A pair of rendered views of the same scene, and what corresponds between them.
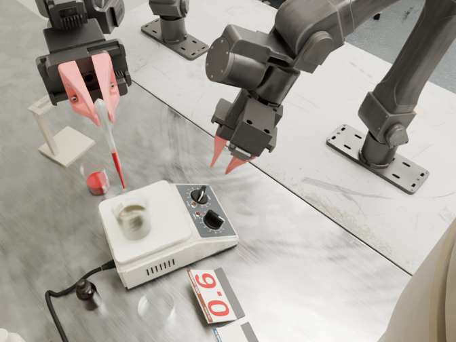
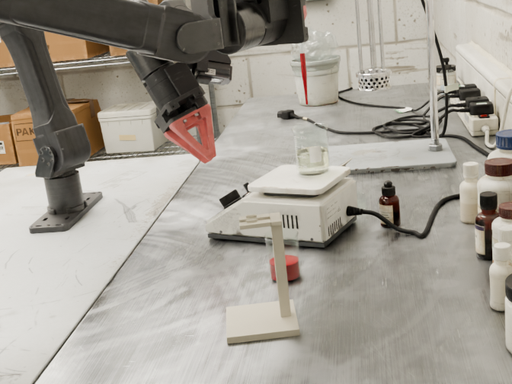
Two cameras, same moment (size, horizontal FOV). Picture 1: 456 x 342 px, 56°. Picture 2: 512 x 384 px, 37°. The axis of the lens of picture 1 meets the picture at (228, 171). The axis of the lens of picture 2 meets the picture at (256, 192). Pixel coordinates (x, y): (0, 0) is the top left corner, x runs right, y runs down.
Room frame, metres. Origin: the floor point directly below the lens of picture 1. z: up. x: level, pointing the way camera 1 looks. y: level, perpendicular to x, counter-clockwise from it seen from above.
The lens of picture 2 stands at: (1.05, 1.00, 1.29)
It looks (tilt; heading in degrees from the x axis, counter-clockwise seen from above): 16 degrees down; 235
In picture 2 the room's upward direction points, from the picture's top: 6 degrees counter-clockwise
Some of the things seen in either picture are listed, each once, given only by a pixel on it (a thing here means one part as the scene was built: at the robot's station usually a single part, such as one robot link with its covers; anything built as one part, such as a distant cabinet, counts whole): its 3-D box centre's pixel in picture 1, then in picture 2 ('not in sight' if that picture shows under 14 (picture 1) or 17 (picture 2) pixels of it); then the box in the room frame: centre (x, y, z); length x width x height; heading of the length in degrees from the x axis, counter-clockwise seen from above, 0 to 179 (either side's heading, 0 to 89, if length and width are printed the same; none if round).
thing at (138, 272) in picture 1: (163, 228); (286, 206); (0.38, 0.11, 0.94); 0.22 x 0.13 x 0.08; 115
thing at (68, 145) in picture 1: (58, 125); (255, 271); (0.60, 0.33, 0.96); 0.08 x 0.08 x 0.13; 56
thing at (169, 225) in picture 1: (144, 219); (299, 178); (0.37, 0.13, 0.98); 0.12 x 0.12 x 0.01; 25
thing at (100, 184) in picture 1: (96, 177); (283, 255); (0.50, 0.24, 0.93); 0.04 x 0.04 x 0.06
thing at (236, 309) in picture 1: (215, 293); not in sight; (0.28, 0.02, 0.92); 0.09 x 0.06 x 0.04; 25
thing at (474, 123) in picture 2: not in sight; (472, 107); (-0.37, -0.16, 0.92); 0.40 x 0.06 x 0.04; 47
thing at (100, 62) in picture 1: (89, 96); not in sight; (0.39, 0.16, 1.22); 0.09 x 0.07 x 0.07; 24
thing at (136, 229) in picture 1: (134, 216); (310, 149); (0.35, 0.14, 1.02); 0.06 x 0.05 x 0.08; 90
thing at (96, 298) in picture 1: (86, 292); (388, 203); (0.27, 0.21, 0.93); 0.03 x 0.03 x 0.07
